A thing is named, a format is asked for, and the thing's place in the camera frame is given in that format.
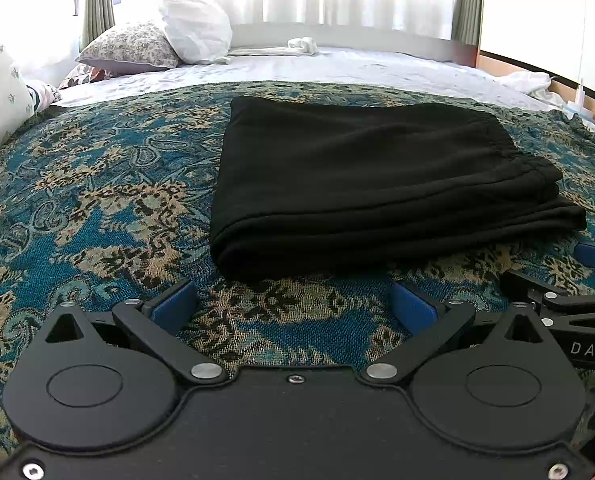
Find teal patterned blanket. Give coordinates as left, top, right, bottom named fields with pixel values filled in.
left=0, top=80, right=595, bottom=463

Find large floral pillow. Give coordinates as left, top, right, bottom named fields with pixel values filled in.
left=76, top=20, right=182, bottom=75

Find rolled white cloth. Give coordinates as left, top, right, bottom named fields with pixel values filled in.
left=229, top=36, right=319, bottom=59

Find crumpled white cloth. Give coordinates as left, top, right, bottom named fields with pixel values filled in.
left=501, top=70, right=554, bottom=102

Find green curtain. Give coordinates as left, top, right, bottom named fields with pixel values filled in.
left=451, top=0, right=485, bottom=46
left=80, top=0, right=116, bottom=49

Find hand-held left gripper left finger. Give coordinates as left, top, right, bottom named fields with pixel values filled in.
left=44, top=279, right=229, bottom=387

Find striped cloth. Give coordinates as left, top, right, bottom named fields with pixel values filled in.
left=24, top=79, right=63, bottom=112

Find white bed sheet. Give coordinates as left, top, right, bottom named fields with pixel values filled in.
left=52, top=46, right=564, bottom=112

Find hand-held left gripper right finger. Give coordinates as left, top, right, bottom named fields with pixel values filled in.
left=364, top=280, right=561, bottom=387

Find plain white pillow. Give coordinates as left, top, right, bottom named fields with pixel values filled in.
left=158, top=0, right=234, bottom=66

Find small floral pillow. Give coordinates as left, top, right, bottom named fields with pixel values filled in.
left=57, top=62, right=114, bottom=90

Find thin white cable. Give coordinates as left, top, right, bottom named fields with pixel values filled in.
left=579, top=0, right=587, bottom=107

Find black pants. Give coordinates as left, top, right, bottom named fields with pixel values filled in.
left=210, top=96, right=589, bottom=284

